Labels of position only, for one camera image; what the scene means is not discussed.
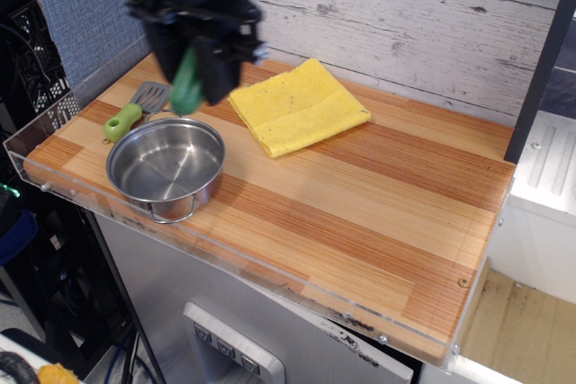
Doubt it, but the black vertical post right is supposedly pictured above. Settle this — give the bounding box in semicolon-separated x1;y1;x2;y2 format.
504;0;575;164

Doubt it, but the green handled grey spatula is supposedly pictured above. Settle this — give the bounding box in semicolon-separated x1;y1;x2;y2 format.
103;81;171;143

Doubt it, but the green toy pepper half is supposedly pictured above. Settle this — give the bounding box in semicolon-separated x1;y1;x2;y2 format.
170;47;204;116

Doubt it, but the black plastic crate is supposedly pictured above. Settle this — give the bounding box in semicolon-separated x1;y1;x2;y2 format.
1;1;69;113

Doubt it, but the silver toy fridge cabinet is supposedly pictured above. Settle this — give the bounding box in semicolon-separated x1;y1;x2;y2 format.
95;216;421;383

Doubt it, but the clear acrylic table guard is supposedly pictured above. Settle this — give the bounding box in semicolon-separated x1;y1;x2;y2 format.
5;91;514;367

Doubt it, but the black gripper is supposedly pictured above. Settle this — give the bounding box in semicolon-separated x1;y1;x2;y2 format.
127;0;269;105

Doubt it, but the stainless steel pot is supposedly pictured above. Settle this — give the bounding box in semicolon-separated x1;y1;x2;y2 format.
106;110;226;224

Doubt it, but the white toy sink unit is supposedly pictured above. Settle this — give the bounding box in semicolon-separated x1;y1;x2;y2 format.
487;112;575;303

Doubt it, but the yellow folded cloth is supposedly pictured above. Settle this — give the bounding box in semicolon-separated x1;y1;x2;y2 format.
229;58;371;158

